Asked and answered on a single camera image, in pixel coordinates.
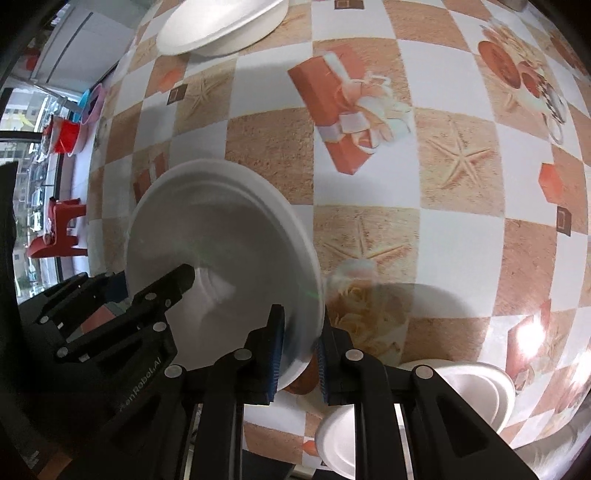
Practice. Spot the white cabinet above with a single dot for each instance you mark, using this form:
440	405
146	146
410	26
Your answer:
88	40

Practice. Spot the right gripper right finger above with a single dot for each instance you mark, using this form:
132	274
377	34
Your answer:
410	424

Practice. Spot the white paper plate lower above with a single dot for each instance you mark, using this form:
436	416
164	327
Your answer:
335	440

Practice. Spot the checkered patterned tablecloth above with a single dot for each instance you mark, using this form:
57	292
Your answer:
437	151

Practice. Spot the white paper bowl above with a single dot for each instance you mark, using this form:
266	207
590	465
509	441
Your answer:
246	250

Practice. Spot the pink square plate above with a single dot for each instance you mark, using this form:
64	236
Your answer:
100	317

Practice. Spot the white paper plate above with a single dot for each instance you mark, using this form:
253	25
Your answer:
486	388
218	28
335	440

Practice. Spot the red plastic stool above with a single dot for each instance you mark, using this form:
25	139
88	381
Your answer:
57	242

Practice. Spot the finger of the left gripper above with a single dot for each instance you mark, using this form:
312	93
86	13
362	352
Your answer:
141	327

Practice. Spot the white paper plate near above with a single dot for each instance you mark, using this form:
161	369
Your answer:
486	388

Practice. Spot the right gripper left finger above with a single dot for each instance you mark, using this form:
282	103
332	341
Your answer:
205	436

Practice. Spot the white paper plate far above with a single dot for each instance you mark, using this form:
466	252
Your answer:
218	28

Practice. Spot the red plastic basin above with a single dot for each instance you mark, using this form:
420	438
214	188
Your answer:
65	136

